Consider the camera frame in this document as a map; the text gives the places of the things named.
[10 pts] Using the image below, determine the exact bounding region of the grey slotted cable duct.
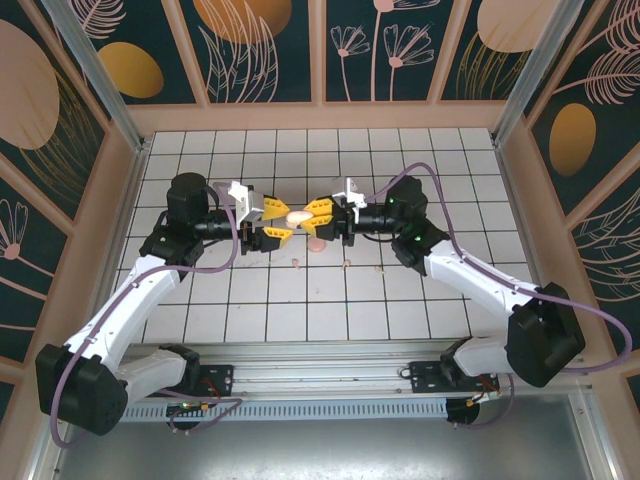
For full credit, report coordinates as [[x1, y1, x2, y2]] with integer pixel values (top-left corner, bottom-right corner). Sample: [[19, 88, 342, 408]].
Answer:
[[124, 398, 449, 421]]

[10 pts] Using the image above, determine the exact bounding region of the aluminium corner post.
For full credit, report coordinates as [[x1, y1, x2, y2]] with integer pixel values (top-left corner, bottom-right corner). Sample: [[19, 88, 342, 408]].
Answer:
[[492, 0, 586, 146], [42, 0, 151, 154]]

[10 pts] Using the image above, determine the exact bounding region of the grey metal sheet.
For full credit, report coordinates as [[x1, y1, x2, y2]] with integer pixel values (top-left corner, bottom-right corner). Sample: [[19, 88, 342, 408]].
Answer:
[[29, 399, 616, 480]]

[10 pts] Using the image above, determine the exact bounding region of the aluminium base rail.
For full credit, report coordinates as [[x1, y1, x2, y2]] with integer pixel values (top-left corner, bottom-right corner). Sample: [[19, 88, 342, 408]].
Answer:
[[119, 341, 592, 401]]

